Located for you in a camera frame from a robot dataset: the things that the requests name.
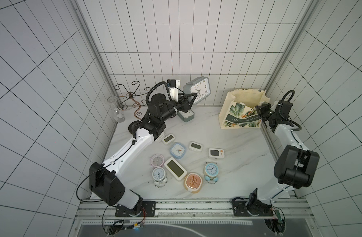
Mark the blue twin-bell alarm clock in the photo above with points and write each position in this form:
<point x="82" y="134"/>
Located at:
<point x="211" y="172"/>

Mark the white twin-bell alarm clock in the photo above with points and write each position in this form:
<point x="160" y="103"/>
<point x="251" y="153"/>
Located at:
<point x="159" y="176"/>

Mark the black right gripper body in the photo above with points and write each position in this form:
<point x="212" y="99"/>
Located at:
<point x="266" y="111"/>

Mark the large white digital clock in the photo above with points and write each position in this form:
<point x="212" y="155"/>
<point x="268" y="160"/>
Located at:
<point x="175" y="168"/>

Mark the copper jewelry stand dark base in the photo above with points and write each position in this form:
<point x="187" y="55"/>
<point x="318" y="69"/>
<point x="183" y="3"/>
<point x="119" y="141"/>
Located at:
<point x="130" y="96"/>

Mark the pink round alarm clock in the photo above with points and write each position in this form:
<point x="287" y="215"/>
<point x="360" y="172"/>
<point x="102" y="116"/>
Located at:
<point x="157" y="160"/>

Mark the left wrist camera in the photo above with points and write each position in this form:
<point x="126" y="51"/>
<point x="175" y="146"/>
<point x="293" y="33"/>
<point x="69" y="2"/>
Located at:
<point x="174" y="86"/>

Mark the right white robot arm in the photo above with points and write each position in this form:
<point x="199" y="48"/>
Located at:
<point x="294" y="169"/>

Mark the floral canvas tote bag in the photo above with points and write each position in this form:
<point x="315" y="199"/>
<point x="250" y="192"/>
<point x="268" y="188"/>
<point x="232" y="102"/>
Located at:
<point x="239" y="111"/>

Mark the green rectangular alarm clock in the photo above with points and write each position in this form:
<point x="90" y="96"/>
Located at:
<point x="186" y="117"/>

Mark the blue square alarm clock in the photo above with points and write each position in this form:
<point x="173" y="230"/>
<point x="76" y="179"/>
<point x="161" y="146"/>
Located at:
<point x="178" y="150"/>

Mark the large grey-green alarm clock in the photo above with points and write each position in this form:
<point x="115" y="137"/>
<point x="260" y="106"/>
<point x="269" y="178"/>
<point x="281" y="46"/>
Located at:
<point x="200" y="86"/>

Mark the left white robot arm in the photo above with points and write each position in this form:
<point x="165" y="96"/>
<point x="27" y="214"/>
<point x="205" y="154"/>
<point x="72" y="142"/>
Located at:
<point x="105" y="179"/>

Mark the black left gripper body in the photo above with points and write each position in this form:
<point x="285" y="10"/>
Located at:
<point x="182" y="105"/>

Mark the small white digital clock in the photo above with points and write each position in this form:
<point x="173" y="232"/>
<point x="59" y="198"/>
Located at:
<point x="168" y="139"/>

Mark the clear wine glass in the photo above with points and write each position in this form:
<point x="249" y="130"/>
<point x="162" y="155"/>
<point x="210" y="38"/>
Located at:
<point x="114" y="110"/>

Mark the white orange digital timer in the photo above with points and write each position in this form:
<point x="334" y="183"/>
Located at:
<point x="215" y="153"/>

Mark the orange cream round clock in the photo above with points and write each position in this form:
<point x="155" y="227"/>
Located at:
<point x="193" y="182"/>

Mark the aluminium mounting rail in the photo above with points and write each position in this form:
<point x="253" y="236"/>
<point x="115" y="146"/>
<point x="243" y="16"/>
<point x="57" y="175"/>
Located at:
<point x="198" y="209"/>

